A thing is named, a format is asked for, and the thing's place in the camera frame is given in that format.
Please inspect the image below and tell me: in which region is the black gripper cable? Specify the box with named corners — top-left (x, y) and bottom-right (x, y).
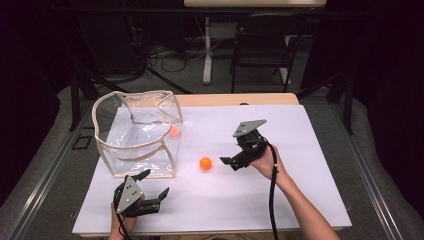
top-left (113, 189), bottom-right (133, 240)
top-left (244, 138), bottom-right (281, 240)

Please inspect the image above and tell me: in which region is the black folding chair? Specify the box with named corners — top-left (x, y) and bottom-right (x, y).
top-left (229, 13), bottom-right (308, 94)

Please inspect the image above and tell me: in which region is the white board sheet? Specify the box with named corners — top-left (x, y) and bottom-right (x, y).
top-left (72, 104), bottom-right (353, 235)

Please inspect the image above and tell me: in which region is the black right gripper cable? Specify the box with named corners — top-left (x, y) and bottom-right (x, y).
top-left (244, 138), bottom-right (281, 240)

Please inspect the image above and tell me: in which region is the person's left hand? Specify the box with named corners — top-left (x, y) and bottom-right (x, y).
top-left (109, 203), bottom-right (138, 237)

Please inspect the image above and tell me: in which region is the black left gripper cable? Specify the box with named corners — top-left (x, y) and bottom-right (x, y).
top-left (113, 189), bottom-right (133, 240)

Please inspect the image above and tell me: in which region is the metal floor rail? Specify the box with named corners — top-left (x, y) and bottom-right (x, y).
top-left (6, 99), bottom-right (96, 240)
top-left (328, 99), bottom-right (406, 240)

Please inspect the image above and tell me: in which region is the white background table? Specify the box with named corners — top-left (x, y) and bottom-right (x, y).
top-left (183, 0), bottom-right (327, 85)

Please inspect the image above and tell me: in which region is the dark curtain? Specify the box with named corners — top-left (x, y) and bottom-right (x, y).
top-left (353, 0), bottom-right (424, 208)
top-left (0, 0), bottom-right (73, 201)

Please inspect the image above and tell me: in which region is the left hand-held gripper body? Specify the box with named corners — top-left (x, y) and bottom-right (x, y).
top-left (113, 175), bottom-right (162, 218)

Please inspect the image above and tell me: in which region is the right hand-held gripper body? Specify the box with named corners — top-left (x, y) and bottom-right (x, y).
top-left (229, 119), bottom-right (270, 172)

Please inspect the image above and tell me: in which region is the transparent bag with beige trim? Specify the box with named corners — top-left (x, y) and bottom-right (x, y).
top-left (91, 89), bottom-right (184, 179)

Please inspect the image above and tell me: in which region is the wooden table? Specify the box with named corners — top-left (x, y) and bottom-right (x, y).
top-left (78, 92), bottom-right (344, 239)

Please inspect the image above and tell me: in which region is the person's right hand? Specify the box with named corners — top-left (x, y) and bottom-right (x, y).
top-left (249, 143), bottom-right (291, 188)

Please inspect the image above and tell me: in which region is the bundle of floor cables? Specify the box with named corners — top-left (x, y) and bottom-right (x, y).
top-left (146, 43), bottom-right (208, 74)

